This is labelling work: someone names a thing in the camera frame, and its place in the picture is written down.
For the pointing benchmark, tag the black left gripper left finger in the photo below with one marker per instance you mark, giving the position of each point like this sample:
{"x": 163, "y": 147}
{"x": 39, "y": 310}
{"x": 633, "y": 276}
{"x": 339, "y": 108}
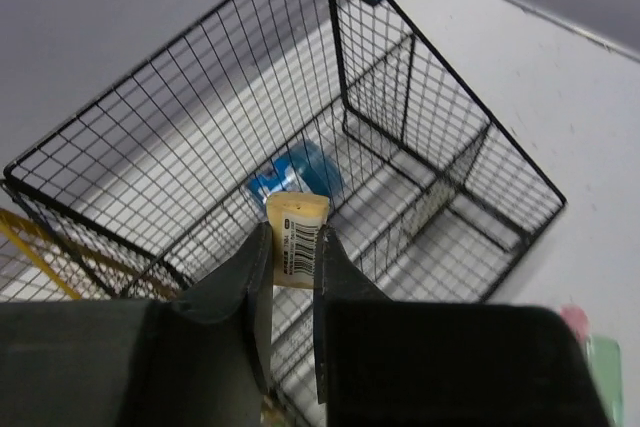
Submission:
{"x": 202, "y": 359}

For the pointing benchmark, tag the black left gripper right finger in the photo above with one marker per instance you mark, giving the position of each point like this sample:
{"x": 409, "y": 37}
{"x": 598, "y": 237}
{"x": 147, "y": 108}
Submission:
{"x": 385, "y": 362}

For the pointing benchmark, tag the beige eraser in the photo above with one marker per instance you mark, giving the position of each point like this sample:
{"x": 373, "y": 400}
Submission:
{"x": 296, "y": 219}

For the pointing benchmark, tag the pink translucent highlighter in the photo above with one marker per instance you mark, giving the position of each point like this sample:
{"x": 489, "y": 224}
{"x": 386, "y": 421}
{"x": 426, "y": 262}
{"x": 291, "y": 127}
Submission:
{"x": 577, "y": 320}

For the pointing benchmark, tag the blue tape box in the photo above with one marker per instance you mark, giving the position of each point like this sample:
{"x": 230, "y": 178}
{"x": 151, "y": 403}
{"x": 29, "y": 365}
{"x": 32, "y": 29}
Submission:
{"x": 303, "y": 167}

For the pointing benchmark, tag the green translucent highlighter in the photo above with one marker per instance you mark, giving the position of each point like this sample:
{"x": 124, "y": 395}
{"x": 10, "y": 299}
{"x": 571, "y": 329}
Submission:
{"x": 604, "y": 359}

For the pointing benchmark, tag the grey eraser block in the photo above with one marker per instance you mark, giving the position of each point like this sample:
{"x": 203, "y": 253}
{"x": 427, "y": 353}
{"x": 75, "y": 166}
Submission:
{"x": 438, "y": 195}

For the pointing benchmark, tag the gold wire basket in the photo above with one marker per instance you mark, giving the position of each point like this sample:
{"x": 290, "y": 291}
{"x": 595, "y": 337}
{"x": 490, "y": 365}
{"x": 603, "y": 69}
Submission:
{"x": 34, "y": 267}

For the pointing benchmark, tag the black wire basket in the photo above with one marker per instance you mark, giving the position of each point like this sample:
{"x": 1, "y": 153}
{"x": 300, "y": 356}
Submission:
{"x": 155, "y": 167}

